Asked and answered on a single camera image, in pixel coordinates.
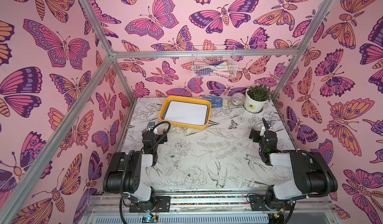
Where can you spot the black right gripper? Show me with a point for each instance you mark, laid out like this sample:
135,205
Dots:
266,133

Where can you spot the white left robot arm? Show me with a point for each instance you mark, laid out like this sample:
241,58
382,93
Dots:
123,176

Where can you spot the green circuit board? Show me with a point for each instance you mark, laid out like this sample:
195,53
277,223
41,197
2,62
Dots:
150,219

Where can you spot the white wire wall basket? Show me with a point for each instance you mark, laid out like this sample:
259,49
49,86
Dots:
214,63

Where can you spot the white plant pot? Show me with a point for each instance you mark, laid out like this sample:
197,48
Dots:
252,105

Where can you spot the green potted plant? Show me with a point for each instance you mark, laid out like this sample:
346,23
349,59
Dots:
259,93

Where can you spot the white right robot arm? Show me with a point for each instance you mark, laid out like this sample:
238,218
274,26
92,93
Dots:
312,177

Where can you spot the yellow plastic storage tray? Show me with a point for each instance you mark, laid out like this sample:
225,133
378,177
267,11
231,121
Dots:
185,99

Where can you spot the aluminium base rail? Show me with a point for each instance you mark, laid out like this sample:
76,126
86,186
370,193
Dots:
243,206

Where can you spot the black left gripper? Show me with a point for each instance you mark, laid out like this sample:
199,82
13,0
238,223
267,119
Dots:
159,138

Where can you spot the blue-framed whiteboard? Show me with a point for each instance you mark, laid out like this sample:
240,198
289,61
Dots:
186,113

